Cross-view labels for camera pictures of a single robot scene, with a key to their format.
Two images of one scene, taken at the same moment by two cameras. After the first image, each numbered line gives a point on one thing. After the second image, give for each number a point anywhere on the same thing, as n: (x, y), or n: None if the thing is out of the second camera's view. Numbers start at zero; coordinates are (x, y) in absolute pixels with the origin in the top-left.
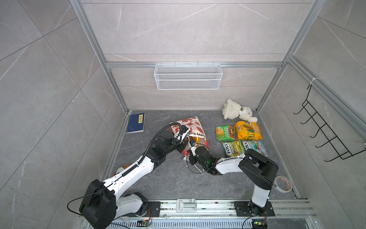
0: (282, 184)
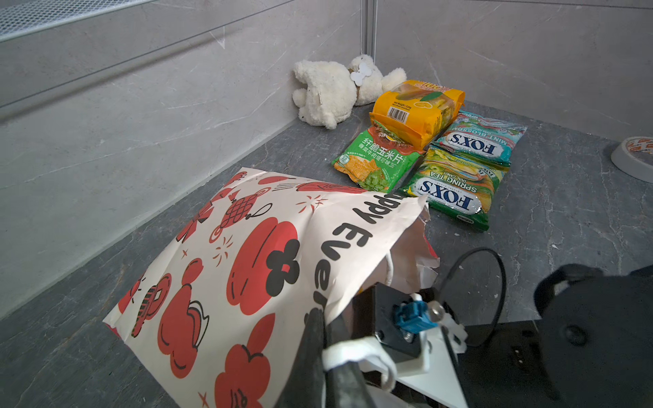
0: (635, 156)
